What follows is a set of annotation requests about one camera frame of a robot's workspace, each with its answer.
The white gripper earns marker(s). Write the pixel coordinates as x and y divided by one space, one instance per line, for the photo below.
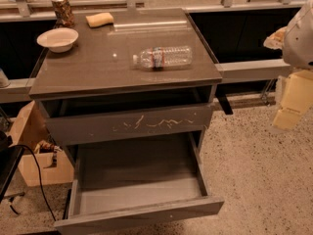
299 41

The clear plastic water bottle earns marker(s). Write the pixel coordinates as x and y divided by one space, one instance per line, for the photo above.
164 57

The grey drawer cabinet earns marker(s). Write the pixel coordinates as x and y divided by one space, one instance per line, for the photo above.
130 103

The scratched grey top drawer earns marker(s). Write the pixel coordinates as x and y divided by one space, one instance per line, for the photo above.
121 125

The open grey middle drawer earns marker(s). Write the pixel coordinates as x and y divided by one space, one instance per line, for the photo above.
134 182

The yellow sponge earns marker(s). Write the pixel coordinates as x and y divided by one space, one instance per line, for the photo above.
99 19

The white ceramic bowl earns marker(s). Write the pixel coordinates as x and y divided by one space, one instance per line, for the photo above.
58 40

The patterned drink can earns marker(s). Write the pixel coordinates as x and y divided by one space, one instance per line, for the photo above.
63 12

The cardboard box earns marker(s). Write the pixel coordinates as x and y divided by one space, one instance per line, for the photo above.
49 161

